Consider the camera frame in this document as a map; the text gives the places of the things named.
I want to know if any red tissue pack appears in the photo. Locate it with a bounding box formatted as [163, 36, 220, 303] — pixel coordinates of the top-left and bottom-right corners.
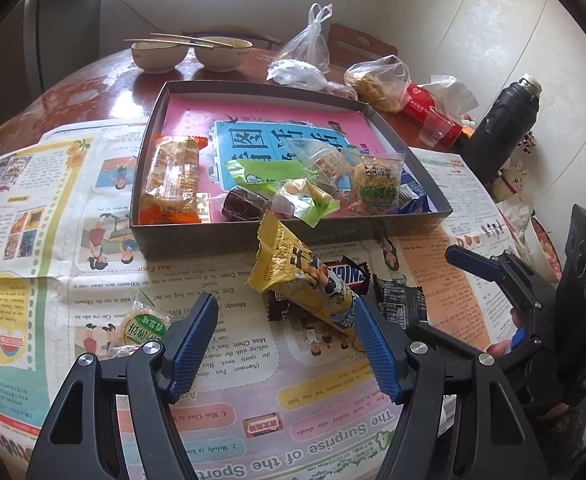
[400, 75, 478, 150]

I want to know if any left ceramic bowl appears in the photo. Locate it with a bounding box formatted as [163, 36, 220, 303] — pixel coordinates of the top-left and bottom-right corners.
[130, 41, 188, 75]

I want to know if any green peas snack bag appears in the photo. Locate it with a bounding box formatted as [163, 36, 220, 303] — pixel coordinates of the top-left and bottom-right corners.
[373, 274, 427, 330]

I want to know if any plastic bag of fried snacks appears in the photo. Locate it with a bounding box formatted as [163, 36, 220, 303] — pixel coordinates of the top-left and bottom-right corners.
[344, 54, 411, 114]

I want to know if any bowl of food at right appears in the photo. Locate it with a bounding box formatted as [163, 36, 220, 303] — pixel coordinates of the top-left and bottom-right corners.
[517, 216, 562, 285]

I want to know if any black thermos bottle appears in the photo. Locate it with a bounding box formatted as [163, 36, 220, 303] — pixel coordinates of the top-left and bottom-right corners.
[461, 74, 542, 184]

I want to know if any orange rice cracker pack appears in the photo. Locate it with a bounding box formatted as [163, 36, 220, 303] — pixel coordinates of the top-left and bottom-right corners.
[138, 134, 208, 226]

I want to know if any person's right hand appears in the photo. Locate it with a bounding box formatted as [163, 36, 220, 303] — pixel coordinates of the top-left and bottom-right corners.
[487, 309, 574, 418]

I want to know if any pork floss cake pack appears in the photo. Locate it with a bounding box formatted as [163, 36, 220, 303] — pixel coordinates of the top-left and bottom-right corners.
[342, 150, 405, 216]

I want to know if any crumpled clear plastic bag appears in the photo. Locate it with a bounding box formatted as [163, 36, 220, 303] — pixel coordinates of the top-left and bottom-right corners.
[266, 60, 358, 101]

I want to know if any clear plastic cup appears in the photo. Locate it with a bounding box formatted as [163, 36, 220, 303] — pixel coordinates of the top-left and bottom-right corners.
[419, 108, 457, 148]

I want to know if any right ceramic bowl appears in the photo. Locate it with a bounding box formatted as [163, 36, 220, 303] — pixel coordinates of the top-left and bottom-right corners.
[194, 36, 253, 73]

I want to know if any round green-label pastry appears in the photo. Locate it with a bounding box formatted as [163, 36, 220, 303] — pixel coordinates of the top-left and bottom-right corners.
[106, 300, 173, 359]

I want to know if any clear red-candy bag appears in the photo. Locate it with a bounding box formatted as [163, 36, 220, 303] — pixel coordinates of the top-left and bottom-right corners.
[282, 139, 346, 194]

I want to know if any left newspaper sheet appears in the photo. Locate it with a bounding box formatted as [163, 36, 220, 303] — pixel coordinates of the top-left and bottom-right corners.
[0, 122, 169, 479]

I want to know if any green milk snack wrapper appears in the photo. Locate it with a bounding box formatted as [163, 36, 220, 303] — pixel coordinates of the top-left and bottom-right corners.
[223, 158, 307, 197]

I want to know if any ceramic bowl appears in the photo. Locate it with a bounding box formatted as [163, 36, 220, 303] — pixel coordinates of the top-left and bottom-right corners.
[130, 41, 188, 75]
[194, 36, 253, 73]

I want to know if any yellow pastry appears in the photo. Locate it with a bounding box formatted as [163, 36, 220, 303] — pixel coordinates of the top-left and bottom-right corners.
[269, 178, 341, 228]

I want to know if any dark cardboard box tray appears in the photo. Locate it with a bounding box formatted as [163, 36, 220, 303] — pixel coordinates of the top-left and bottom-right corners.
[129, 79, 455, 261]

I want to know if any dark refrigerator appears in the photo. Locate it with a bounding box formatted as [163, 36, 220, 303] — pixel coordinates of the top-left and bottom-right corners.
[0, 0, 101, 125]

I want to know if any yellow wafer snack pack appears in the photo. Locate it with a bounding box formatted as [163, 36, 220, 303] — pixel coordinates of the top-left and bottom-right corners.
[246, 211, 357, 340]

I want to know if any pink Chinese workbook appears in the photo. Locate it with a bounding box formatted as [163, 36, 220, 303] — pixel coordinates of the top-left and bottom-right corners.
[147, 94, 386, 223]

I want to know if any dark brown cake roll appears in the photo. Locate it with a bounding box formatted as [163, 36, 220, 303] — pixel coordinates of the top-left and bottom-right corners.
[221, 186, 270, 221]

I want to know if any wooden chair back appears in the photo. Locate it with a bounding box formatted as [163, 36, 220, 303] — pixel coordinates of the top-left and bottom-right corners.
[328, 23, 398, 67]

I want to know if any blue snack packet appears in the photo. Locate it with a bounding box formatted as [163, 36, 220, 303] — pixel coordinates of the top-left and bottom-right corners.
[397, 169, 431, 214]

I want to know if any chopsticks pair on bowls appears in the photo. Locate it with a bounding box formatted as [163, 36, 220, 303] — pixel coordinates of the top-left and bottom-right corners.
[124, 34, 233, 49]

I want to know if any tall tied plastic bag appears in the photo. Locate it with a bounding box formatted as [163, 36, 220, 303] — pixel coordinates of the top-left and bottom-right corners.
[275, 3, 333, 74]

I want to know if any rabbit figurine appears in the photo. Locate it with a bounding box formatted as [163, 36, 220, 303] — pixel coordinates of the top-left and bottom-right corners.
[490, 165, 526, 203]

